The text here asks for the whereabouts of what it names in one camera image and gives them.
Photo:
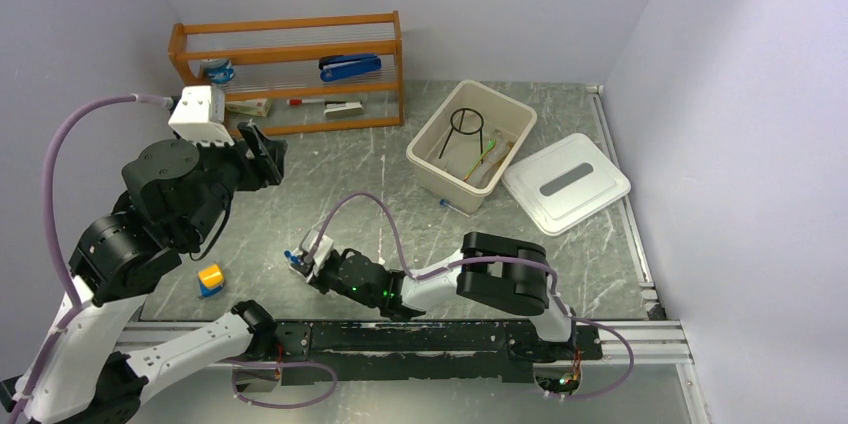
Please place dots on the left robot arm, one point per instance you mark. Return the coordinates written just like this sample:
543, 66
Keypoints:
178, 199

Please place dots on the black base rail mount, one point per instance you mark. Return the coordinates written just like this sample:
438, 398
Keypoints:
430, 349

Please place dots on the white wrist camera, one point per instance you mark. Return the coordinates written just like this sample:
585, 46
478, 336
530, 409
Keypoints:
315, 250
198, 116

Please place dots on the small white cardboard box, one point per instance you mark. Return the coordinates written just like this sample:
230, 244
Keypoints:
252, 107

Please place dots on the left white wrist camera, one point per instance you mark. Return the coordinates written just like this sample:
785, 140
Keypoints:
198, 116

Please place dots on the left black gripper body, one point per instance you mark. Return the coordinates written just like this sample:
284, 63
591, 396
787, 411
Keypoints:
251, 172

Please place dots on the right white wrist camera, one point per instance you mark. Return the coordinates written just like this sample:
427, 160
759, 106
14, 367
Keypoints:
315, 250

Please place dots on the beige whiteboard eraser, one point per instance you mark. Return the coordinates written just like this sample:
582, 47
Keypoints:
342, 109

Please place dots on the orange wooden shelf rack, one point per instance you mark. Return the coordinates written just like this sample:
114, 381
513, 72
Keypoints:
278, 60

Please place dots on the black wire tripod stand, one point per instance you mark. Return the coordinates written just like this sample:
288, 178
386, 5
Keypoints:
467, 122

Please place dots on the red capped marker pen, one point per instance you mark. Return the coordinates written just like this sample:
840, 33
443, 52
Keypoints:
299, 102

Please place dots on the blue capped small tubes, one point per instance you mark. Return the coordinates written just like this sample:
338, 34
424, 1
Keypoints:
446, 204

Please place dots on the beige plastic bin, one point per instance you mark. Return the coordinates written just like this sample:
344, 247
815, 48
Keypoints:
444, 177

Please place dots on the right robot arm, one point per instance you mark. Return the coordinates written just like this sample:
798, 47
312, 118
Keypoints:
508, 275

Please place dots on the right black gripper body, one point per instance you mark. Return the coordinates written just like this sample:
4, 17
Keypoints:
329, 277

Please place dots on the yellow blue small block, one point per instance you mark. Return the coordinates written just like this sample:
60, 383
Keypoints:
211, 280

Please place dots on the white plastic bin lid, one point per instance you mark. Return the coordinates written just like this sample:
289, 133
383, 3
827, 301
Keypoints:
565, 183

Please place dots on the blue stapler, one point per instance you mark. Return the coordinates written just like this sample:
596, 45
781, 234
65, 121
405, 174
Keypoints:
338, 67

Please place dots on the white test tube rack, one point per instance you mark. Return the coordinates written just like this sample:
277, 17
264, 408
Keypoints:
296, 261

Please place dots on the blue white tape roll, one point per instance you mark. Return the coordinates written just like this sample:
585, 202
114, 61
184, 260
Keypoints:
217, 71

